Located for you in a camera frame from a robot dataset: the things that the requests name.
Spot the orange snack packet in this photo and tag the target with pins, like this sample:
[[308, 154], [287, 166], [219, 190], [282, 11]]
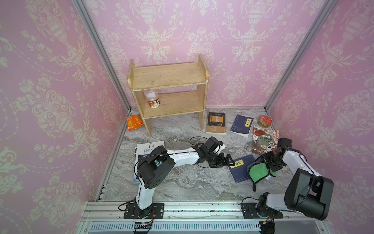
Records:
[[134, 122]]

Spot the red illustrated Chinese book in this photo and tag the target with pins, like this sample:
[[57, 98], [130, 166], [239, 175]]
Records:
[[264, 140]]

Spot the wooden two-tier shelf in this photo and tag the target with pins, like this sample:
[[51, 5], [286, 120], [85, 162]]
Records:
[[158, 77]]

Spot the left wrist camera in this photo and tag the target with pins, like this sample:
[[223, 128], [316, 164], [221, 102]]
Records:
[[219, 149]]

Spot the red round tin can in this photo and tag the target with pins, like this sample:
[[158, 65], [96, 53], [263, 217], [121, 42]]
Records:
[[265, 121]]

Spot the white book blue swirl cover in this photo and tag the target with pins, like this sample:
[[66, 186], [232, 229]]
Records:
[[142, 150]]

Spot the black and tan book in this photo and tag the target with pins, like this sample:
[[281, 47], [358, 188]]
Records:
[[216, 123]]

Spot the dark purple book yellow label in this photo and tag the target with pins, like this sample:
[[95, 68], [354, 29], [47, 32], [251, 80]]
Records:
[[242, 125]]

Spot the dark blue book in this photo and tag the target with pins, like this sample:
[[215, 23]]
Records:
[[239, 170]]

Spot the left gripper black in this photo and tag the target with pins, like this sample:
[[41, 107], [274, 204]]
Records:
[[215, 154]]

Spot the green cloth with black trim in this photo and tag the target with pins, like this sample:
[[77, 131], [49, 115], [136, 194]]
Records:
[[258, 171]]

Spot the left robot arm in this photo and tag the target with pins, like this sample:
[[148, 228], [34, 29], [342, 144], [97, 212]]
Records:
[[154, 168]]

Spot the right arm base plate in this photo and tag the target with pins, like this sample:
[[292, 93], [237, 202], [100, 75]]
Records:
[[251, 211]]

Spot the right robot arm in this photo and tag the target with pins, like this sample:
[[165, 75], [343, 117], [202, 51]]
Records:
[[309, 192]]

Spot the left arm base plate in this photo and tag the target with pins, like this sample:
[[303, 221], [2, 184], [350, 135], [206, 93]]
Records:
[[156, 211]]

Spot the white plastic jar red label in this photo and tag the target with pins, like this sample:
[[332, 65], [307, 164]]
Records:
[[152, 97]]

